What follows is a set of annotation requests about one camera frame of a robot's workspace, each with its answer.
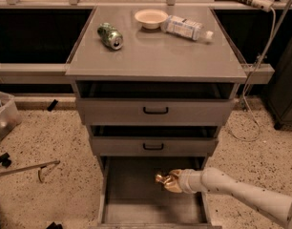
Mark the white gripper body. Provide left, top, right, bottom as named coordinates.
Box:
left=178, top=169, right=204, bottom=194

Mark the crushed orange soda can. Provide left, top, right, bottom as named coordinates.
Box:
left=155, top=174, right=175, bottom=186

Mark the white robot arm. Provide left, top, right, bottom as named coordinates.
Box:
left=161, top=167, right=292, bottom=229

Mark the grey bottom drawer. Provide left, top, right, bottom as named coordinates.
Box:
left=90, top=156, right=222, bottom=229

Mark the grey drawer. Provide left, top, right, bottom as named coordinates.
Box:
left=88, top=125, right=219, bottom=156
left=75, top=80, right=235, bottom=126
left=90, top=156, right=222, bottom=229

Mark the grey middle drawer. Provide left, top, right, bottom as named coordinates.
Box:
left=88, top=125, right=219, bottom=156

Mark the grey drawer cabinet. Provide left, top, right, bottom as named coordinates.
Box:
left=65, top=5, right=248, bottom=174

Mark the grey top drawer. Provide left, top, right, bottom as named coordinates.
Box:
left=75, top=80, right=235, bottom=126

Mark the green soda can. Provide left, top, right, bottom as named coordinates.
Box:
left=97, top=23, right=123, bottom=51

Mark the dark grey cabinet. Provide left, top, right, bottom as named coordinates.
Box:
left=267, top=36, right=292, bottom=130

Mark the metal rod on floor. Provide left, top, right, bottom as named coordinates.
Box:
left=0, top=160, right=60, bottom=183

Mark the small black block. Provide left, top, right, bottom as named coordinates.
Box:
left=47, top=99, right=58, bottom=112

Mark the clear plastic water bottle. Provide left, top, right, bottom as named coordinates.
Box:
left=160, top=15, right=214, bottom=42

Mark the white paper bowl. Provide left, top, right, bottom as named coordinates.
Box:
left=135, top=10, right=168, bottom=30

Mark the black clamp on floor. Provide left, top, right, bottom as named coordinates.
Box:
left=0, top=153, right=11, bottom=168

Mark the clear plastic storage bin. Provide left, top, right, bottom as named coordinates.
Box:
left=0, top=92, right=22, bottom=142

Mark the white cable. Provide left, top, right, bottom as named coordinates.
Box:
left=226, top=7, right=278, bottom=143

